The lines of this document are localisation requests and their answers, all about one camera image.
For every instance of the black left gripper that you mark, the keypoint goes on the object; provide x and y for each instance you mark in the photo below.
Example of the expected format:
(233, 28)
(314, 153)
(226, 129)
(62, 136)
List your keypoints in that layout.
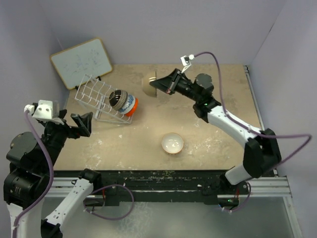
(83, 123)

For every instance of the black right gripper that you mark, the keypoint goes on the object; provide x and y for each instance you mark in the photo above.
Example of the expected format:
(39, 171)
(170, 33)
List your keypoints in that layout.
(167, 85)

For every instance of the beige brown ceramic bowl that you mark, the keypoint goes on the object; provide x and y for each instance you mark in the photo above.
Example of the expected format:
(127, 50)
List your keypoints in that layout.
(146, 87)

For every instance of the white wire dish rack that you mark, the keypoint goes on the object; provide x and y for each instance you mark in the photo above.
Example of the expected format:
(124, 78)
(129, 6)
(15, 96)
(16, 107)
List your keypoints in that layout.
(93, 94)

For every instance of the orange plastic bowl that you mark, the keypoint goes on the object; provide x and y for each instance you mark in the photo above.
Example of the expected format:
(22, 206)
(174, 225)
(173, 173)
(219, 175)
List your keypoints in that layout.
(132, 111)

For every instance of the blue patterned ceramic bowl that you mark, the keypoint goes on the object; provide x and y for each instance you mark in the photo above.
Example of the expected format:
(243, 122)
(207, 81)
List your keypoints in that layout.
(128, 105)

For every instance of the black glossy bowl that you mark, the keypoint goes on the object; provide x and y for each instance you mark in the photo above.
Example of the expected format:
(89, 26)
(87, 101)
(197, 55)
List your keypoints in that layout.
(117, 99)

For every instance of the white ceramic bowl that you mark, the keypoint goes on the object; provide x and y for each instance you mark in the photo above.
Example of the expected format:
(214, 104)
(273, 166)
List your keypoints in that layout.
(172, 143)

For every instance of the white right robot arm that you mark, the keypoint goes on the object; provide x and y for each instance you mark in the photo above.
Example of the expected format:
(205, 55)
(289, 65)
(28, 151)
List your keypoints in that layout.
(261, 151)

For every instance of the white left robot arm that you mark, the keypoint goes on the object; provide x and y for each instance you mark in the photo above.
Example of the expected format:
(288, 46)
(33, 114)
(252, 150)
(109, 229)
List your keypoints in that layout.
(32, 158)

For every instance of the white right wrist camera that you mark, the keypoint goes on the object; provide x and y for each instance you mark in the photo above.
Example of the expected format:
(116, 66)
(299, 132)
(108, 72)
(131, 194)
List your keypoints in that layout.
(186, 62)

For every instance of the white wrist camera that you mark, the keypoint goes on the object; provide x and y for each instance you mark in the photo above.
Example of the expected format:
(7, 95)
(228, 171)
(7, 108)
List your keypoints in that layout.
(186, 62)
(45, 111)

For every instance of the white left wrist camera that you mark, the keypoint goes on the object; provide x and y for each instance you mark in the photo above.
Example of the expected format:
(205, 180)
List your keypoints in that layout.
(45, 111)

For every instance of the small whiteboard yellow frame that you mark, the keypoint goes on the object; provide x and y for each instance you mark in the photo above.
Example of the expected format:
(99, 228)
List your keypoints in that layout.
(89, 58)

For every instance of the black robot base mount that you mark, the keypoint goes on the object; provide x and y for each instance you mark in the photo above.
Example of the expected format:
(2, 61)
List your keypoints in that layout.
(202, 186)

